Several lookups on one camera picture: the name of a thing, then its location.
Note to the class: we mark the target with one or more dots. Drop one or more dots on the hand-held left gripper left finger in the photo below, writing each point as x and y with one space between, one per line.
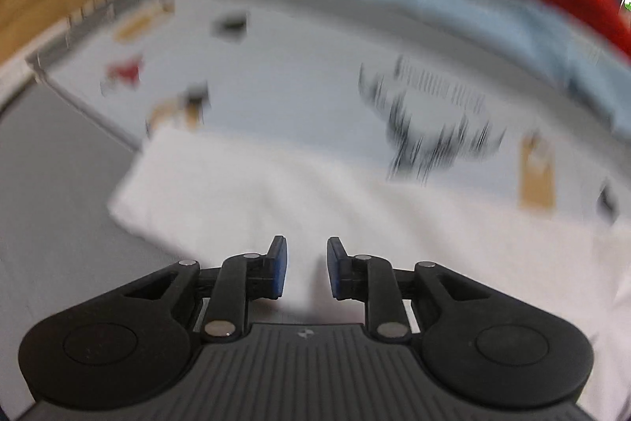
279 264

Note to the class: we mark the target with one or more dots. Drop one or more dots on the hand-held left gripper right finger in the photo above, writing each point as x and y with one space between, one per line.
335 265

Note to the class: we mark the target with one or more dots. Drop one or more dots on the white cloth garment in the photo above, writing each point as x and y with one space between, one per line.
246 194

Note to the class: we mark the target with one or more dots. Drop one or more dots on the deer printed light blue cloth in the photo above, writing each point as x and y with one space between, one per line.
296 80

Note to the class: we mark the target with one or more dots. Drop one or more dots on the grey mattress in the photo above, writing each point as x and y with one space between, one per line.
49 204

